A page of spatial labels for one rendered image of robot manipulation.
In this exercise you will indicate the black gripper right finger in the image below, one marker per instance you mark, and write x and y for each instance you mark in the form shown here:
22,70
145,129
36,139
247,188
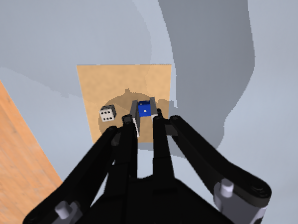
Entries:
239,195

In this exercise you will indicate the blue die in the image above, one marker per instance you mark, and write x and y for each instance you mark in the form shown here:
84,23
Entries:
144,108

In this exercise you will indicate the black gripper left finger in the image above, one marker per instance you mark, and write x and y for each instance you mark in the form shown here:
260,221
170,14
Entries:
75,195

